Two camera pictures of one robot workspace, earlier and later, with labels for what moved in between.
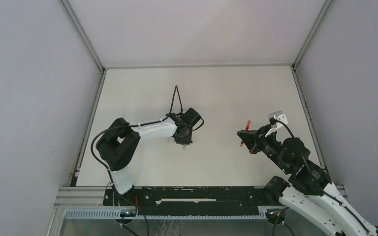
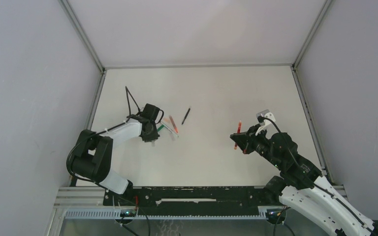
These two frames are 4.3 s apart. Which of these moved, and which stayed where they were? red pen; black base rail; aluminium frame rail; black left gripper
Moved: black left gripper; red pen
Stayed: black base rail; aluminium frame rail
